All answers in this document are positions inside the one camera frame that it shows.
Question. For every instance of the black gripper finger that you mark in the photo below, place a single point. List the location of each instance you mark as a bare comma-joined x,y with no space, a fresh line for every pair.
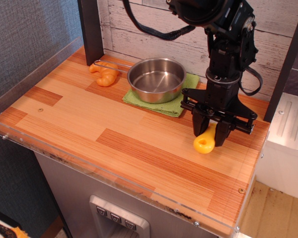
200,121
223,129

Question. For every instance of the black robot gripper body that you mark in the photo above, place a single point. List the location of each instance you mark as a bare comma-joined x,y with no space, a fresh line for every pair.
220,101

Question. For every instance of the yellow handled toy knife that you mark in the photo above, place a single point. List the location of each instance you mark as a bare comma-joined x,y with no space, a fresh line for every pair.
205,142

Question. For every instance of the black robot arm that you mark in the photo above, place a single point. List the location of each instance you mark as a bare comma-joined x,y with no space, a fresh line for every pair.
229,26

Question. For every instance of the green towel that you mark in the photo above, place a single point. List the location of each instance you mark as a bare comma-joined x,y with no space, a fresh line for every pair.
171,108

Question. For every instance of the stainless steel pot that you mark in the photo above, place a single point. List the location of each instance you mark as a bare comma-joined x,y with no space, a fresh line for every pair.
156,80

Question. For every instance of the white toy sink counter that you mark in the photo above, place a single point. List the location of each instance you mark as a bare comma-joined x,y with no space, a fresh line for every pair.
278,165

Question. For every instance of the orange toy croissant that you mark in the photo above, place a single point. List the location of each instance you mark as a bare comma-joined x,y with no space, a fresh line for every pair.
108,73

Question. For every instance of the silver dispenser button panel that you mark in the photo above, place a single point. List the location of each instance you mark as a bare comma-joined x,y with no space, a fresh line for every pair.
112,221

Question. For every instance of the silver toy fridge cabinet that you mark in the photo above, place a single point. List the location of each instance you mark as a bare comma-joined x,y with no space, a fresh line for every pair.
73,189

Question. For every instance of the clear acrylic table guard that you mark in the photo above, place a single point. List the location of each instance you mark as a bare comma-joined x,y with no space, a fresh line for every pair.
58,113

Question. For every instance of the orange cloth object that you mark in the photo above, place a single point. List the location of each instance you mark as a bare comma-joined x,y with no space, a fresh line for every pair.
20,233

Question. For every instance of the dark right frame post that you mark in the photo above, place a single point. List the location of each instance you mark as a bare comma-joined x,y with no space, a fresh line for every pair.
282,79

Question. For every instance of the dark frame post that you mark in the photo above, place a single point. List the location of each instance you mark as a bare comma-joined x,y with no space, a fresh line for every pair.
91,30
282,79

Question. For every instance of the dark left frame post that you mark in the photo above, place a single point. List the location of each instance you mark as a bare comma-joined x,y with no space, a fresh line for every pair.
91,30

